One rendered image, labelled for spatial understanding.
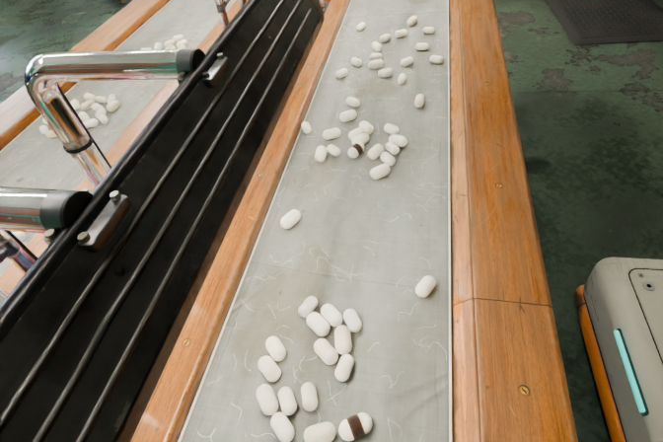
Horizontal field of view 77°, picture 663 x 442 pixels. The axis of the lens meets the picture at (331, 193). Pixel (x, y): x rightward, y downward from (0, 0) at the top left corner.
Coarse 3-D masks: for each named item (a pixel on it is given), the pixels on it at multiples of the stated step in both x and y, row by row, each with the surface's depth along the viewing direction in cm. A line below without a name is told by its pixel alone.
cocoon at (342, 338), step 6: (336, 330) 53; (342, 330) 53; (348, 330) 53; (336, 336) 52; (342, 336) 52; (348, 336) 52; (336, 342) 52; (342, 342) 51; (348, 342) 52; (336, 348) 52; (342, 348) 51; (348, 348) 51; (342, 354) 52
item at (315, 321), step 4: (312, 312) 55; (308, 316) 55; (312, 316) 54; (316, 316) 54; (320, 316) 55; (308, 320) 54; (312, 320) 54; (316, 320) 54; (320, 320) 54; (324, 320) 54; (308, 324) 54; (312, 324) 54; (316, 324) 54; (320, 324) 53; (324, 324) 53; (328, 324) 54; (312, 328) 54; (316, 328) 53; (320, 328) 53; (324, 328) 53; (328, 328) 53; (316, 332) 54; (320, 332) 53; (324, 332) 53; (328, 332) 54
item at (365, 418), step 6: (360, 414) 46; (366, 414) 46; (342, 420) 46; (360, 420) 45; (366, 420) 45; (342, 426) 45; (348, 426) 45; (366, 426) 45; (342, 432) 45; (348, 432) 44; (366, 432) 45; (342, 438) 45; (348, 438) 44
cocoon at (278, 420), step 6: (276, 414) 47; (282, 414) 47; (270, 420) 47; (276, 420) 46; (282, 420) 46; (288, 420) 47; (276, 426) 46; (282, 426) 46; (288, 426) 46; (276, 432) 46; (282, 432) 45; (288, 432) 45; (294, 432) 46; (282, 438) 45; (288, 438) 45
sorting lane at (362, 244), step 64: (384, 0) 130; (448, 0) 124; (384, 64) 102; (448, 64) 98; (320, 128) 87; (448, 128) 81; (320, 192) 73; (384, 192) 71; (448, 192) 70; (256, 256) 65; (320, 256) 64; (384, 256) 62; (448, 256) 61; (256, 320) 57; (384, 320) 55; (448, 320) 54; (256, 384) 51; (320, 384) 50; (384, 384) 49; (448, 384) 49
